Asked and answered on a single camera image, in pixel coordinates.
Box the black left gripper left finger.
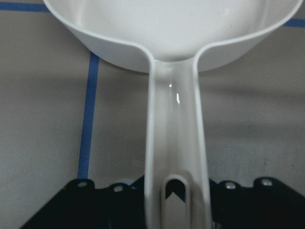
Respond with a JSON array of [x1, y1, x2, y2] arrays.
[[22, 177, 146, 229]]

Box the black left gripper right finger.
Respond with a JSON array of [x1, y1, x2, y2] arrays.
[[209, 177, 305, 229]]

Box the beige plastic dustpan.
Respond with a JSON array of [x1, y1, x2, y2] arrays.
[[45, 0, 302, 229]]

